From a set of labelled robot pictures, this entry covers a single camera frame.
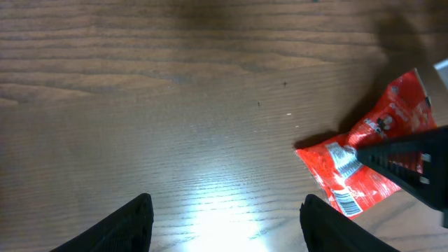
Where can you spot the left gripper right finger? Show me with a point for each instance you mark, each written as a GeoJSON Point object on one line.
{"type": "Point", "coordinates": [327, 230]}

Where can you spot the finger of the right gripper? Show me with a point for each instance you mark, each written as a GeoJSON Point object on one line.
{"type": "Point", "coordinates": [416, 162]}

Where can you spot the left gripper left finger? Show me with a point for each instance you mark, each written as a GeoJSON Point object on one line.
{"type": "Point", "coordinates": [127, 229]}

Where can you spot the red snack bag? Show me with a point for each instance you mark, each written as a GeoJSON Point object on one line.
{"type": "Point", "coordinates": [353, 178]}

